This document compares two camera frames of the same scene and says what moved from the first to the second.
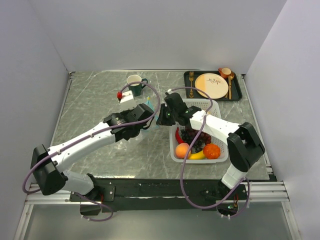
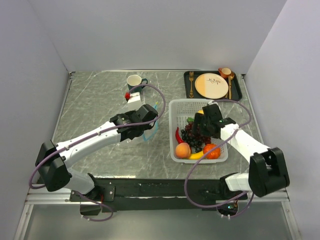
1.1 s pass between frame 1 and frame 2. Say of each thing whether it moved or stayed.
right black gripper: moved
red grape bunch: stayed
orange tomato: stayed
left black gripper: stayed
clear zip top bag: moved
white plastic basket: stayed
